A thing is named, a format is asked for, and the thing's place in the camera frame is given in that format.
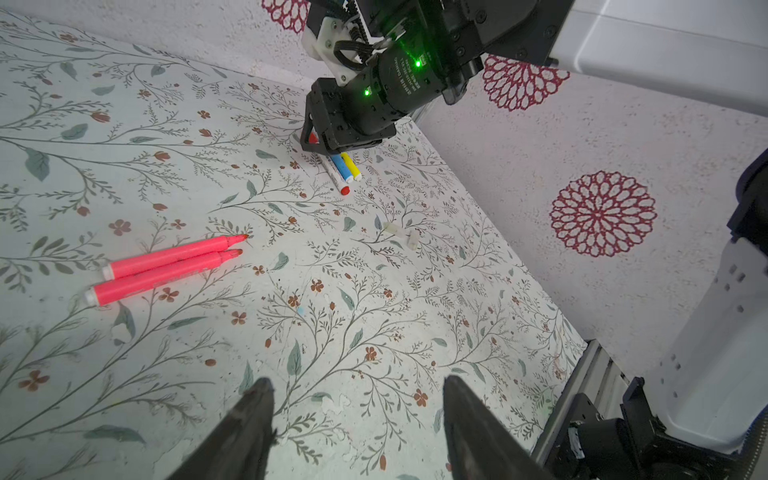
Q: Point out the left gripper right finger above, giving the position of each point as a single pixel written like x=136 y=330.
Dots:
x=479 y=446

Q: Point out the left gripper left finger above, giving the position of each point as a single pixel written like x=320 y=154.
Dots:
x=238 y=447

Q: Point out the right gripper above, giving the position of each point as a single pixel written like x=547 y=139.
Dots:
x=324 y=114

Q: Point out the blue highlighter pen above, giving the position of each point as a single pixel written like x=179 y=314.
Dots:
x=342 y=168

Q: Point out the yellow highlighter pen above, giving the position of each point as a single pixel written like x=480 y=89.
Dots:
x=351 y=166

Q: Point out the white marker pen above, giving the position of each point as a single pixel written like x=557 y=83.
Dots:
x=340 y=185

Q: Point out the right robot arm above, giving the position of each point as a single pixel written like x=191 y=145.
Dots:
x=701 y=413

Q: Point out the lower pink highlighter pen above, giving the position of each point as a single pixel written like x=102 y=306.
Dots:
x=119 y=289

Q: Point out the pink highlighter pen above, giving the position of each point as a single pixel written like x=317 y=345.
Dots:
x=135 y=265
x=119 y=289

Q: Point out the upper pink highlighter pen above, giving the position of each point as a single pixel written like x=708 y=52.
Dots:
x=135 y=265

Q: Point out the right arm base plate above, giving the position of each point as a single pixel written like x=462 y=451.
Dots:
x=602 y=450

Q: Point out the aluminium front rail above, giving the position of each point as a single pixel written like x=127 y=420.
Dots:
x=592 y=393

